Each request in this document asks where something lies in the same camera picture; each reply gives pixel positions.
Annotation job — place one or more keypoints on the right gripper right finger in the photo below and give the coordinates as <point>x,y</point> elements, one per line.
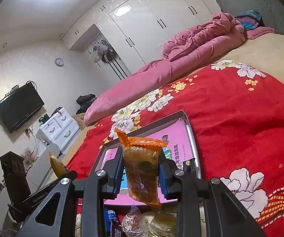
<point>224,213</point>

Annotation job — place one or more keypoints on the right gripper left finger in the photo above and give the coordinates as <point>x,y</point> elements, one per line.
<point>56,214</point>

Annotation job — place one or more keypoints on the blue cookie packet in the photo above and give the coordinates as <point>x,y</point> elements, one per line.
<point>112,225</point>

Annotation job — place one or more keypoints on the gold wafer bar packet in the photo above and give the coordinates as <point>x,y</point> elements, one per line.
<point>57,166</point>

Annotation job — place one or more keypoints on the clear round biscuit packet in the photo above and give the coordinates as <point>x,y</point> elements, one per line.
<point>133,224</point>

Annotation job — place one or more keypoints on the orange rice cracker packet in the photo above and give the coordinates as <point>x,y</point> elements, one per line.
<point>141,162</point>

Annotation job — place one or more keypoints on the small yellow cake packet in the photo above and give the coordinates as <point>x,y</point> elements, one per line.
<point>161,223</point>

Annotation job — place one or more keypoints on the grey chair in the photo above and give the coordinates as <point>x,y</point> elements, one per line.
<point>41,171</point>

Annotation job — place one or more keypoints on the white drawer cabinet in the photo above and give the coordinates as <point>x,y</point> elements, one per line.
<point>60,129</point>

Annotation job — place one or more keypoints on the brown knitted blanket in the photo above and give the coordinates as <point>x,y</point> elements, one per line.
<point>79,118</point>

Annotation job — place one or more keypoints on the grey shallow tray box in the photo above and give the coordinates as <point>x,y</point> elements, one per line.
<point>108,151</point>

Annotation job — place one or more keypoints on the dark clothes pile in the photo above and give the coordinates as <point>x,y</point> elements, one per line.
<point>85,102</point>

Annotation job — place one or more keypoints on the red floral blanket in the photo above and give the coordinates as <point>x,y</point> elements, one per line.
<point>237,116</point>

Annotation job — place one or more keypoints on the hanging bags on door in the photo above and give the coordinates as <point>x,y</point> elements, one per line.
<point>103,51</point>

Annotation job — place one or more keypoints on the white wardrobe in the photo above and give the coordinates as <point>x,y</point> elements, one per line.
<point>136,29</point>

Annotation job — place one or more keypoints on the pink folded quilt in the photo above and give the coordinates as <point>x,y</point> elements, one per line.
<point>186,52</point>

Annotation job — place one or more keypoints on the colourful striped clothing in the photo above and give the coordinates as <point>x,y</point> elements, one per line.
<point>250,19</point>

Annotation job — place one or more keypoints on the grey padded headboard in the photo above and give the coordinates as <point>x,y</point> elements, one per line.
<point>271,11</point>

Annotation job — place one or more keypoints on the wall mounted television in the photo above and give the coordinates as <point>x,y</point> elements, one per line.
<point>19,106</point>

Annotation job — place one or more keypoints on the round wall clock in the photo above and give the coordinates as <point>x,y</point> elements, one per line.
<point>59,62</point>

